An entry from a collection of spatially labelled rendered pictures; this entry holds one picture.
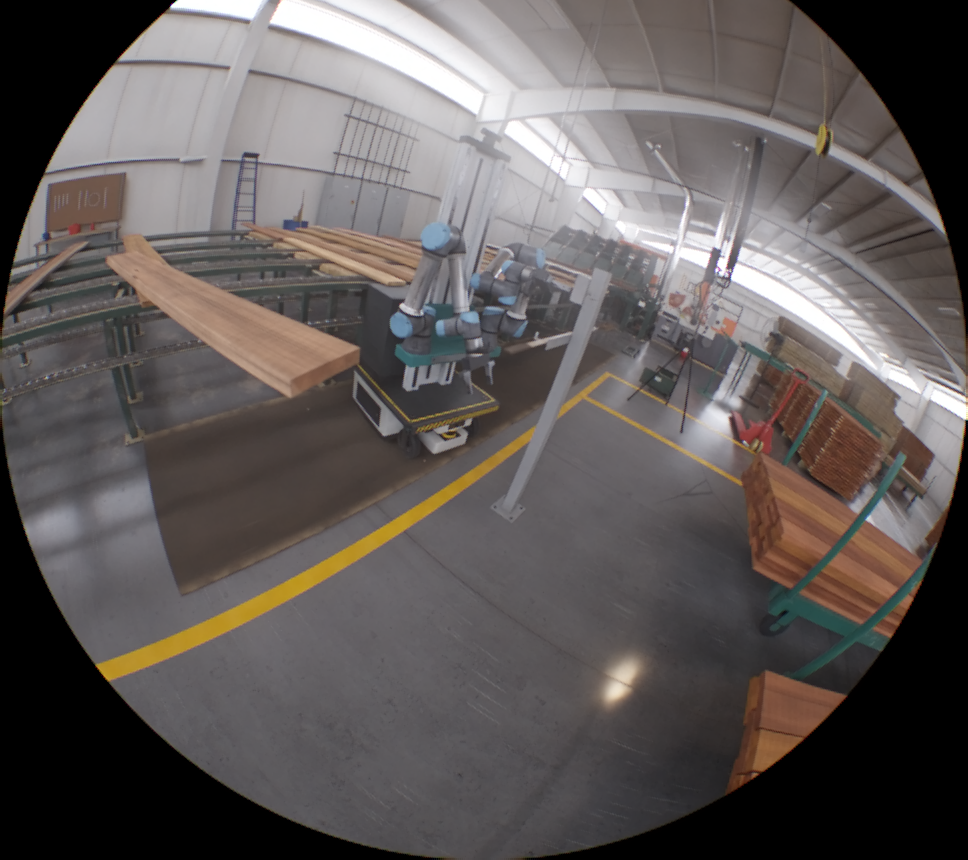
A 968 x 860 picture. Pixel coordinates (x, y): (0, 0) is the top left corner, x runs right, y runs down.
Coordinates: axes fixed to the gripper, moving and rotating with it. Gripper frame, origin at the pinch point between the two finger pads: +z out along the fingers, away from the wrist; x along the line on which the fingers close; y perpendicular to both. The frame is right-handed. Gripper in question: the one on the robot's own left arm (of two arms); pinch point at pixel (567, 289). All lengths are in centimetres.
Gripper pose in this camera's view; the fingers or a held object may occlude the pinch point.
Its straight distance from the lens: 136.5
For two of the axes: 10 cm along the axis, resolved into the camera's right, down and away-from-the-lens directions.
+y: 4.8, -8.8, -0.3
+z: 7.8, 4.4, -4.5
